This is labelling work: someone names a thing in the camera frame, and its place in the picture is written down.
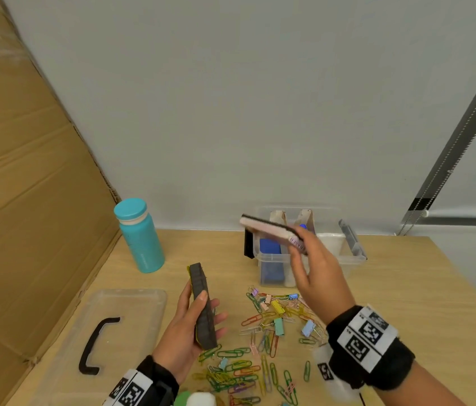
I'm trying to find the pink and black board eraser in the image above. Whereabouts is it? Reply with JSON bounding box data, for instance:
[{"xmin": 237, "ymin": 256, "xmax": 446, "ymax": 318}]
[{"xmin": 239, "ymin": 214, "xmax": 309, "ymax": 255}]

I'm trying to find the clear plastic box lid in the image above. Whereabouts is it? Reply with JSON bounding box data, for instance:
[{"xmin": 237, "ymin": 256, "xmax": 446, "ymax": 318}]
[{"xmin": 30, "ymin": 289, "xmax": 168, "ymax": 406}]

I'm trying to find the black and yellow board eraser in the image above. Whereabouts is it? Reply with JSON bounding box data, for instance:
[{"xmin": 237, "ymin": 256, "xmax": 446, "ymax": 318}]
[{"xmin": 187, "ymin": 262, "xmax": 219, "ymax": 351}]

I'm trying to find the person's right hand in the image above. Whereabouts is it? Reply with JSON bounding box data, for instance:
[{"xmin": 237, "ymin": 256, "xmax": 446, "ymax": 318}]
[{"xmin": 290, "ymin": 226, "xmax": 357, "ymax": 326}]

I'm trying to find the black marker wristband left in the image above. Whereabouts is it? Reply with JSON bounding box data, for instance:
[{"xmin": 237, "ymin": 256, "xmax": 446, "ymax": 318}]
[{"xmin": 102, "ymin": 355, "xmax": 180, "ymax": 406}]

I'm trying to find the clear plastic storage box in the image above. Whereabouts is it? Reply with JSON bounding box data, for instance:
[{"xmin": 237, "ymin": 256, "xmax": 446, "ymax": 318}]
[{"xmin": 251, "ymin": 206, "xmax": 368, "ymax": 289}]

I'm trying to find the brown cardboard panel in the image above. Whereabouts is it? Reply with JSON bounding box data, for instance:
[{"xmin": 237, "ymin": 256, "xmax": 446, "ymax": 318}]
[{"xmin": 0, "ymin": 0, "xmax": 123, "ymax": 406}]

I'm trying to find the blue block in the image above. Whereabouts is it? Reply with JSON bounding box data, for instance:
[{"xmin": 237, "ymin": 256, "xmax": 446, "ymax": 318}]
[{"xmin": 259, "ymin": 238, "xmax": 286, "ymax": 285}]

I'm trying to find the black lid handle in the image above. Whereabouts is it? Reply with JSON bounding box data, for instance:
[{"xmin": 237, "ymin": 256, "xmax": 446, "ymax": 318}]
[{"xmin": 78, "ymin": 317, "xmax": 121, "ymax": 376}]

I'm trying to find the black marker wristband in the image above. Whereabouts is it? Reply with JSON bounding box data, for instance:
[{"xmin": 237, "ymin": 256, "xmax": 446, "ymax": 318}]
[
  {"xmin": 326, "ymin": 305, "xmax": 416, "ymax": 392},
  {"xmin": 102, "ymin": 355, "xmax": 180, "ymax": 406}
]

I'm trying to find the person's right forearm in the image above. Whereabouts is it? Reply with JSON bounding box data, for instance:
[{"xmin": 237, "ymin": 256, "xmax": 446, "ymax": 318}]
[{"xmin": 371, "ymin": 360, "xmax": 476, "ymax": 406}]

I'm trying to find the person's left hand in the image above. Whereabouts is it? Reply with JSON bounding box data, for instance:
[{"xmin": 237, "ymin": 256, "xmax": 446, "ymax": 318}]
[{"xmin": 152, "ymin": 280, "xmax": 228, "ymax": 384}]

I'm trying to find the white bottle cap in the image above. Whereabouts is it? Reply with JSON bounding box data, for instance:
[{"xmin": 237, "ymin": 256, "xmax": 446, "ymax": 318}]
[{"xmin": 187, "ymin": 392, "xmax": 216, "ymax": 406}]

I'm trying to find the grey box latch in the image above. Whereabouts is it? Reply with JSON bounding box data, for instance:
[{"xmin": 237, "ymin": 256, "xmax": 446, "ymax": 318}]
[{"xmin": 338, "ymin": 219, "xmax": 368, "ymax": 259}]

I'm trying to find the black marker wristband right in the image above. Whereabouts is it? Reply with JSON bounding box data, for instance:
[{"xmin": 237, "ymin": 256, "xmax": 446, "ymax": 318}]
[{"xmin": 326, "ymin": 305, "xmax": 416, "ymax": 392}]

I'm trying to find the pile of colourful paper clips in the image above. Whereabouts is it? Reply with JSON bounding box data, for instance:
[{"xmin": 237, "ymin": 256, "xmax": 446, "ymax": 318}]
[{"xmin": 192, "ymin": 285, "xmax": 332, "ymax": 406}]

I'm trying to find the teal water bottle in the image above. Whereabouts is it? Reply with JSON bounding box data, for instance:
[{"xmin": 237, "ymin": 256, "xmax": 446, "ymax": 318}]
[{"xmin": 114, "ymin": 198, "xmax": 166, "ymax": 274}]

